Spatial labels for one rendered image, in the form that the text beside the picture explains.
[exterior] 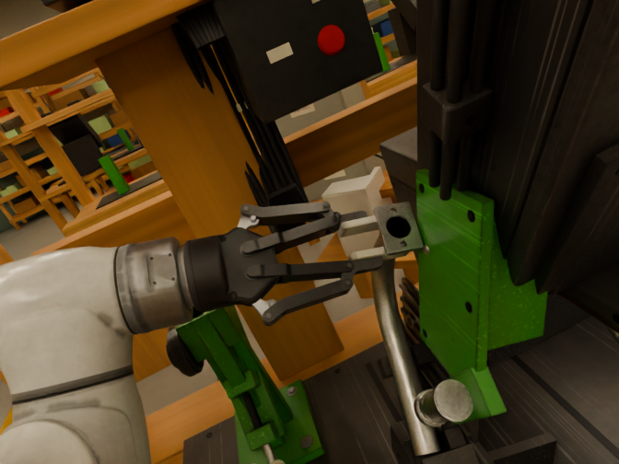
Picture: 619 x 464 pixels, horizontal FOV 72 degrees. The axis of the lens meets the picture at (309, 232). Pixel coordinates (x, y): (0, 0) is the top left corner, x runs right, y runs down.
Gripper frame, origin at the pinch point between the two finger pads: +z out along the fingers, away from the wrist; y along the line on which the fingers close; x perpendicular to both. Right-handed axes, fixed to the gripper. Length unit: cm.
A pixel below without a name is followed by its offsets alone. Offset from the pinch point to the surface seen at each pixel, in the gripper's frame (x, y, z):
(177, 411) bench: 52, -10, -33
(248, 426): 24.7, -15.8, -18.4
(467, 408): -0.6, -18.7, 3.3
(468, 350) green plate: -3.0, -13.7, 4.4
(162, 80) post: 4.8, 30.3, -20.5
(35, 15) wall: 603, 783, -309
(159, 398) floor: 215, 5, -73
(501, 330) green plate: -3.9, -12.8, 7.8
